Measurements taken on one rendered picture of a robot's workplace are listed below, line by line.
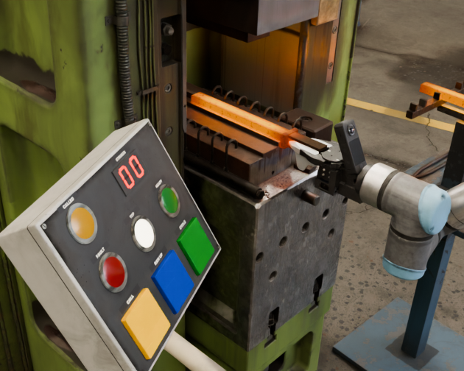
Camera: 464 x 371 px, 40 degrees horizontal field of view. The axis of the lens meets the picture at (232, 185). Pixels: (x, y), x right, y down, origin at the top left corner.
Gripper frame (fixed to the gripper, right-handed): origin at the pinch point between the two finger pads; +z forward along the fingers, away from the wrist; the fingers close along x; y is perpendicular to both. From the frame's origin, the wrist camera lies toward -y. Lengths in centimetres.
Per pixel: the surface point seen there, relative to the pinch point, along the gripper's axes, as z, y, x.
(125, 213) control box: -11, -12, -57
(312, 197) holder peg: -6.1, 12.8, 0.2
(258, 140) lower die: 7.9, 1.8, -4.1
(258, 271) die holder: -3.1, 28.4, -14.2
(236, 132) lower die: 14.2, 1.8, -4.9
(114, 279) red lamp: -18, -8, -65
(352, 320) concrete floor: 8, 101, 59
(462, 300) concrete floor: -16, 101, 100
